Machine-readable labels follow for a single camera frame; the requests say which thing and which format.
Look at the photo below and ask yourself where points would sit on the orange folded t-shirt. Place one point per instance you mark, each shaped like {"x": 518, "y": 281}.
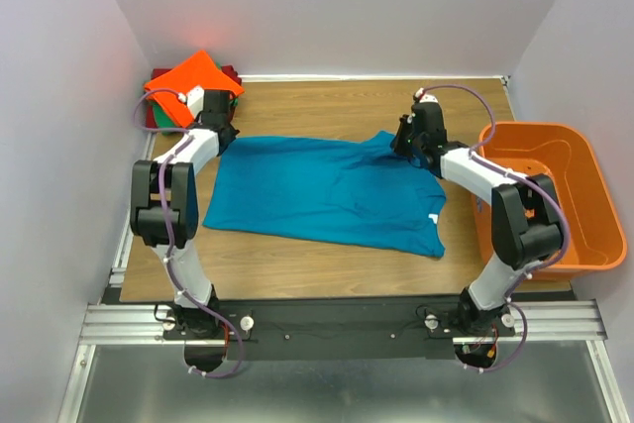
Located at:
{"x": 198, "y": 70}

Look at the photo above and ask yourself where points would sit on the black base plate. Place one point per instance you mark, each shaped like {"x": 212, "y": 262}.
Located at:
{"x": 436, "y": 327}

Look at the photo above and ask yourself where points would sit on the green folded t-shirt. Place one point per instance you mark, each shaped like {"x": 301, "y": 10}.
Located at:
{"x": 161, "y": 118}

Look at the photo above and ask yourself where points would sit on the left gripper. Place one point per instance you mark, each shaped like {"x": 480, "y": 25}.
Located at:
{"x": 218, "y": 109}

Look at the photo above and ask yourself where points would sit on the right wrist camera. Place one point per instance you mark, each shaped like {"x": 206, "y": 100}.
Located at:
{"x": 424, "y": 96}

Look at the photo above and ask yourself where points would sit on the blue t-shirt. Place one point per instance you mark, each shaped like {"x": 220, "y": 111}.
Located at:
{"x": 349, "y": 193}

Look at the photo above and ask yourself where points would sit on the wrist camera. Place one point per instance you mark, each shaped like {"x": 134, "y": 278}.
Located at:
{"x": 193, "y": 99}
{"x": 424, "y": 96}

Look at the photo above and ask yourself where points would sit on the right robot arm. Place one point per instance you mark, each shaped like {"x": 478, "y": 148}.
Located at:
{"x": 529, "y": 230}

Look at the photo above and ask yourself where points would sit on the orange plastic basket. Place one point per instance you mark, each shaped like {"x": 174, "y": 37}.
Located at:
{"x": 598, "y": 242}

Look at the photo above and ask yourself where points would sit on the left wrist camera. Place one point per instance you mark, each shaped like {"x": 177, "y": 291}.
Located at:
{"x": 193, "y": 99}

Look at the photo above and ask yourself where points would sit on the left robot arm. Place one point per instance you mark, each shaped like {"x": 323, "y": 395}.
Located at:
{"x": 164, "y": 210}

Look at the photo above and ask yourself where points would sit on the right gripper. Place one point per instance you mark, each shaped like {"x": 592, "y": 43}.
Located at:
{"x": 409, "y": 131}

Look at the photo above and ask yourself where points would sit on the dark red folded t-shirt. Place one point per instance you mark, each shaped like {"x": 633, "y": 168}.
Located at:
{"x": 158, "y": 76}

